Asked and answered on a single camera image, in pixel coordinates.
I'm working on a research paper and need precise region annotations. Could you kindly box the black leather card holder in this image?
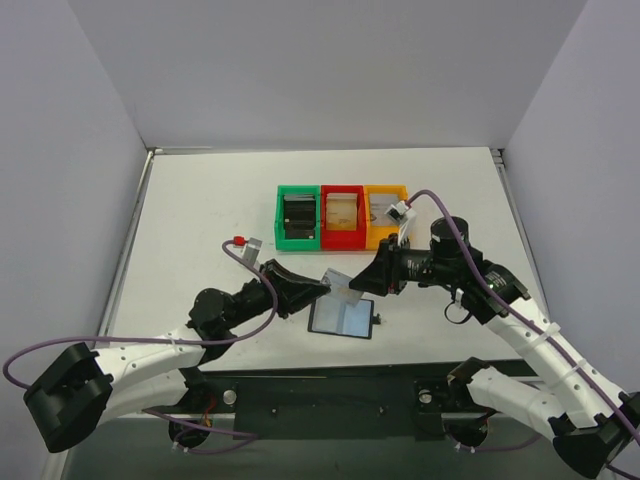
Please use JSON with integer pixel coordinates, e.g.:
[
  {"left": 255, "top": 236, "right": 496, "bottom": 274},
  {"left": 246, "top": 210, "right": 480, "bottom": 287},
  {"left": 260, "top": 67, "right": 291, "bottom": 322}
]
[{"left": 307, "top": 297, "right": 375, "bottom": 340}]

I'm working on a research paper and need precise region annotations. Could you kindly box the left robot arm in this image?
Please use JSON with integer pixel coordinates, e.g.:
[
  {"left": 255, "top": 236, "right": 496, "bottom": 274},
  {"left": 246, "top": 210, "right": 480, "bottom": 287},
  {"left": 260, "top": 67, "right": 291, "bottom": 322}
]
[{"left": 23, "top": 260, "right": 330, "bottom": 453}]

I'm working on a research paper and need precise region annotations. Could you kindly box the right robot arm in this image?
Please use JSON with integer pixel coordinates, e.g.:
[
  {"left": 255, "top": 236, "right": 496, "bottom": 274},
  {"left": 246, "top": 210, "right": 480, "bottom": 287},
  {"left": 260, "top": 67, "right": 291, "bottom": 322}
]
[{"left": 349, "top": 217, "right": 639, "bottom": 479}]

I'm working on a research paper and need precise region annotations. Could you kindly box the grey cards stack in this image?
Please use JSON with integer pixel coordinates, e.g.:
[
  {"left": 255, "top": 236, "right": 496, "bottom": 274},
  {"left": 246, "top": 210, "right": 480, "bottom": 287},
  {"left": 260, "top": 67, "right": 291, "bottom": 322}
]
[{"left": 368, "top": 193, "right": 400, "bottom": 227}]

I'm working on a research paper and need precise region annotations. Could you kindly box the beige cards stack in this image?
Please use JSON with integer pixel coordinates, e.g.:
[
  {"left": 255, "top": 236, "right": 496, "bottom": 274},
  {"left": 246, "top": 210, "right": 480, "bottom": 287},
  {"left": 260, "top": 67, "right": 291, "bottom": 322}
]
[{"left": 325, "top": 192, "right": 358, "bottom": 231}]

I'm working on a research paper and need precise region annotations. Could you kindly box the black card holders stack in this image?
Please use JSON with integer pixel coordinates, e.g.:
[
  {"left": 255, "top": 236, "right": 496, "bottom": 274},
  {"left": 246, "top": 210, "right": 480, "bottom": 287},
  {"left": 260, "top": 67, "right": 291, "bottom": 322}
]
[{"left": 283, "top": 193, "right": 316, "bottom": 240}]

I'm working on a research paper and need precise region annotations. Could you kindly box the yellow plastic bin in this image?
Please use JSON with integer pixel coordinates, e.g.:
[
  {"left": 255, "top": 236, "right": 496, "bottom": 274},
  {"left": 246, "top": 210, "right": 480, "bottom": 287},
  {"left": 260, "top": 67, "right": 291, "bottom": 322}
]
[{"left": 364, "top": 185, "right": 409, "bottom": 250}]

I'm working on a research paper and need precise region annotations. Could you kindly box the green plastic bin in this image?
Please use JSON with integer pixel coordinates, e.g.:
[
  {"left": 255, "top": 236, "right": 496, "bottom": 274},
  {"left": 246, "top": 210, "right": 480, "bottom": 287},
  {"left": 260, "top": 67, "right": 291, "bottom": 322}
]
[{"left": 274, "top": 185, "right": 321, "bottom": 252}]

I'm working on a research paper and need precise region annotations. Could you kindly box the red plastic bin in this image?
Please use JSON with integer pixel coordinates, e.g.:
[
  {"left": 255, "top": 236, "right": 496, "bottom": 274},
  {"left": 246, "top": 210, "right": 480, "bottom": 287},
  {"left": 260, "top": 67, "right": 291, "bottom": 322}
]
[{"left": 321, "top": 184, "right": 366, "bottom": 251}]

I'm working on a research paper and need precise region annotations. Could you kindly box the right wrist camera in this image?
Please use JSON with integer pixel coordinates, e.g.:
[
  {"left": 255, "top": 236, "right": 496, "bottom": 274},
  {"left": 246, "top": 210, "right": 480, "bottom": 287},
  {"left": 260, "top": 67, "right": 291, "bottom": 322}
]
[{"left": 385, "top": 200, "right": 417, "bottom": 246}]

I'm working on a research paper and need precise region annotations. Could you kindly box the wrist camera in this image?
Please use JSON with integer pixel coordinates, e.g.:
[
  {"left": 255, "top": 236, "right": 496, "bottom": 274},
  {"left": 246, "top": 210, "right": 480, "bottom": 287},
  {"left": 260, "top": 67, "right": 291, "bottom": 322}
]
[
  {"left": 233, "top": 236, "right": 262, "bottom": 267},
  {"left": 385, "top": 200, "right": 417, "bottom": 246}
]

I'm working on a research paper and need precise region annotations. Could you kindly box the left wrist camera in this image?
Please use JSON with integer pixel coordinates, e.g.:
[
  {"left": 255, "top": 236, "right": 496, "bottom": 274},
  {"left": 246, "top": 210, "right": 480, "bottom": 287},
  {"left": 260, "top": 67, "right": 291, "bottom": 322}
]
[{"left": 233, "top": 236, "right": 262, "bottom": 267}]

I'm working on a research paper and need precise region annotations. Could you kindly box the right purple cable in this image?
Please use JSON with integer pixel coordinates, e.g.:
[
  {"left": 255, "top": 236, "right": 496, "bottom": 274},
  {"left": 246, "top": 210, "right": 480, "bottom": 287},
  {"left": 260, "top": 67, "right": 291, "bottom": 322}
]
[{"left": 407, "top": 188, "right": 640, "bottom": 476}]

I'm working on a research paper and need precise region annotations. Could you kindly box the purple cable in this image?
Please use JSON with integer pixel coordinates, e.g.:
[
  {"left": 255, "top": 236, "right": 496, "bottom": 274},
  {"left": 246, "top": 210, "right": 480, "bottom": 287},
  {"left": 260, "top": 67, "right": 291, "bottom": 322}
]
[
  {"left": 407, "top": 188, "right": 640, "bottom": 476},
  {"left": 2, "top": 234, "right": 281, "bottom": 454}
]

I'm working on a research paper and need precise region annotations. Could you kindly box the black strap loop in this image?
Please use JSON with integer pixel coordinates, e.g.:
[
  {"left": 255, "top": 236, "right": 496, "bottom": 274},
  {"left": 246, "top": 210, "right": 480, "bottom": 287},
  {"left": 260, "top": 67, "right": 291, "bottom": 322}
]
[{"left": 444, "top": 289, "right": 471, "bottom": 326}]

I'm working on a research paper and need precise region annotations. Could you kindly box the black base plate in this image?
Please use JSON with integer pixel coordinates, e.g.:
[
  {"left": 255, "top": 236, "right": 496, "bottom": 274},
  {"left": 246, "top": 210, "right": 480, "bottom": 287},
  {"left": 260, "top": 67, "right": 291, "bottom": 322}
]
[{"left": 159, "top": 363, "right": 495, "bottom": 441}]

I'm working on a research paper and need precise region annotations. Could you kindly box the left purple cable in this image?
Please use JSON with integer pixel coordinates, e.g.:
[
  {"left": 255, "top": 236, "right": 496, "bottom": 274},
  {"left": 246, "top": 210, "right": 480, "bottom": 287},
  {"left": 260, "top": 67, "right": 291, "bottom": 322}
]
[{"left": 2, "top": 234, "right": 281, "bottom": 454}]

